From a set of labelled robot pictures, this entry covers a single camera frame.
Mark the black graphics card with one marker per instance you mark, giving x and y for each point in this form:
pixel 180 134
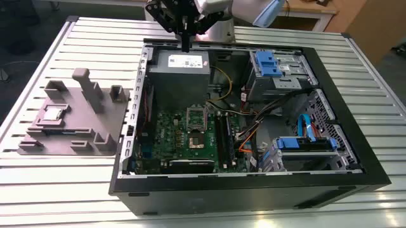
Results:
pixel 190 165

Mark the grey parts rack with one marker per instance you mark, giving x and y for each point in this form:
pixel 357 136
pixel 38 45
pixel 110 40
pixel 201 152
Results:
pixel 80 123

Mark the green motherboard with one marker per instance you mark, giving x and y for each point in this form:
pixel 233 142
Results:
pixel 169 133

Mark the blue drive carrier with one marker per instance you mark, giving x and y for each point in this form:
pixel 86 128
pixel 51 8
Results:
pixel 267 64

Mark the grey power supply unit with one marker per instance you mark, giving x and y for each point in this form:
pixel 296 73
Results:
pixel 178 80

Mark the grey metal drive cage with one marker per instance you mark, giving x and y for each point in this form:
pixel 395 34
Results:
pixel 285 84

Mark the hard disk in blue carrier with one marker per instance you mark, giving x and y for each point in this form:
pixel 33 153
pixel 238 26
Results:
pixel 289 143

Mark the grey metal disk bay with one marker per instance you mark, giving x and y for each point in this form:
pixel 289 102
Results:
pixel 309 154

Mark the silver CPU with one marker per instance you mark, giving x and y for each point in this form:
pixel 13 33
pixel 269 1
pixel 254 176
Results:
pixel 54 114

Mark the wooden cabinet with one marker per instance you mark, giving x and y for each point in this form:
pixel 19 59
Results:
pixel 375 28

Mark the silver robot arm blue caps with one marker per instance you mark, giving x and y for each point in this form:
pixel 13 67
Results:
pixel 222 29

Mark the RAM stick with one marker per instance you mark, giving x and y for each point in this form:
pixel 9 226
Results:
pixel 61 133

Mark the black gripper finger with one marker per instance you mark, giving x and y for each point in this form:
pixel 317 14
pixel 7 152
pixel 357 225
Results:
pixel 206 25
pixel 162 16

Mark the black PC case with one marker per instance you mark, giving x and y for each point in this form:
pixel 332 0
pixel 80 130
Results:
pixel 222 197

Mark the black RAM slot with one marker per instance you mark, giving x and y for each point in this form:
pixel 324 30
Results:
pixel 220 140
pixel 230 140

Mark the CPU socket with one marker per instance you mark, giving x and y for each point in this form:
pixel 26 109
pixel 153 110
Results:
pixel 198 142

